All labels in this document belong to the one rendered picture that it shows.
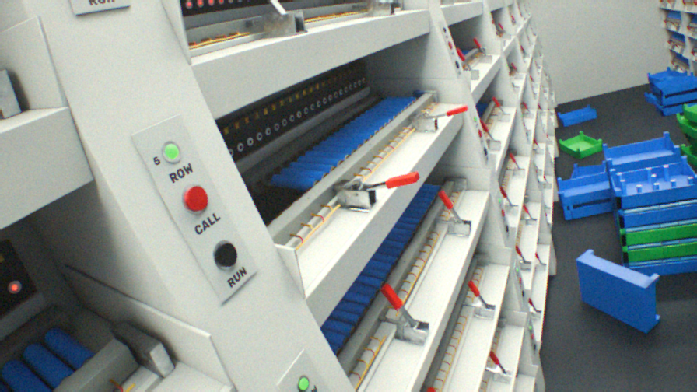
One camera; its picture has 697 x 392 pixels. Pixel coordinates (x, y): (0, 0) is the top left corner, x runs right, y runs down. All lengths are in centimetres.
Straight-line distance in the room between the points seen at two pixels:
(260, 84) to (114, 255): 18
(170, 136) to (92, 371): 17
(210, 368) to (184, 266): 7
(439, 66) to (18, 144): 74
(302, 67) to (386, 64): 48
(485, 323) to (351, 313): 35
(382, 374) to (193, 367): 27
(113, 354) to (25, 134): 16
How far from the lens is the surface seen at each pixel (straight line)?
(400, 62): 86
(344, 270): 39
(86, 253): 34
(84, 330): 40
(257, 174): 53
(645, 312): 152
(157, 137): 26
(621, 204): 162
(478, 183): 90
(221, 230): 28
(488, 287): 93
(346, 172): 49
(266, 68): 36
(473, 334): 82
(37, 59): 26
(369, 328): 54
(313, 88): 68
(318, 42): 44
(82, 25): 27
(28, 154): 24
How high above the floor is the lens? 112
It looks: 17 degrees down
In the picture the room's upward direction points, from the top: 23 degrees counter-clockwise
